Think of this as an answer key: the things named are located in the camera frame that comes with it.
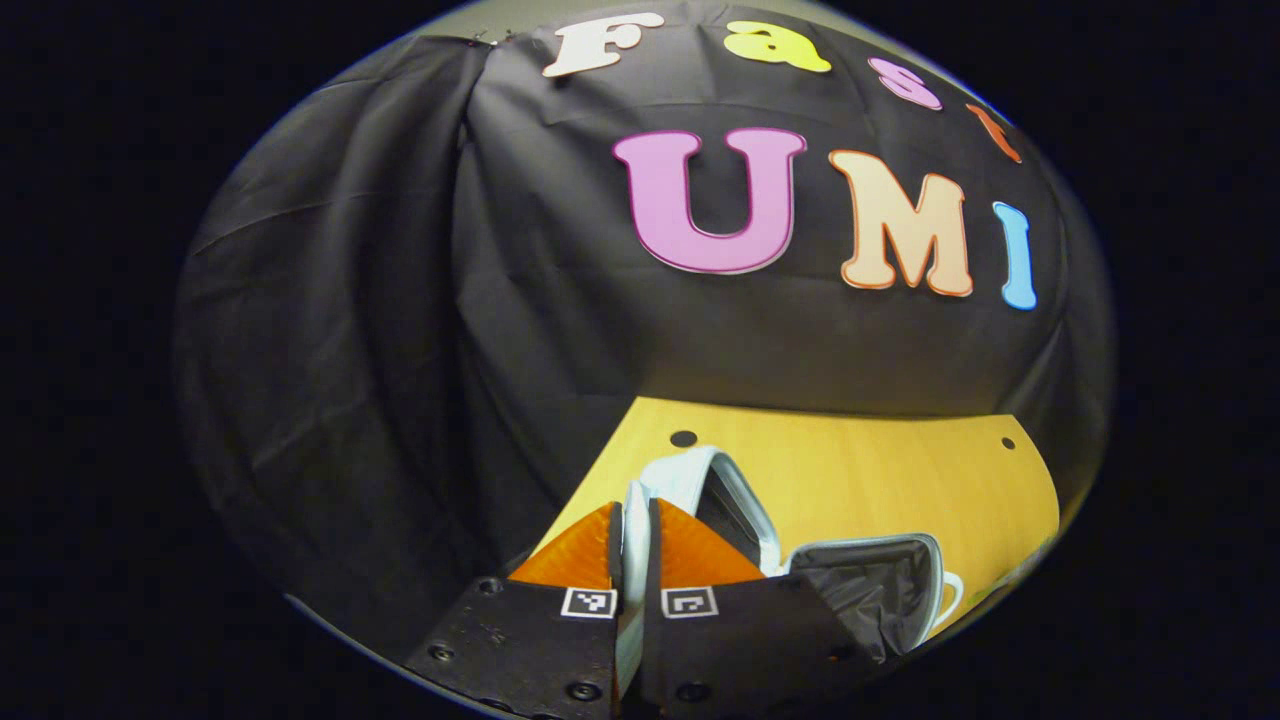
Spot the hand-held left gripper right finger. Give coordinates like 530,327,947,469
640,497,886,720

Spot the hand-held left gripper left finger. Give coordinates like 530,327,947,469
405,500,626,720

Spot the black backdrop cloth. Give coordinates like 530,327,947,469
175,0,1116,661

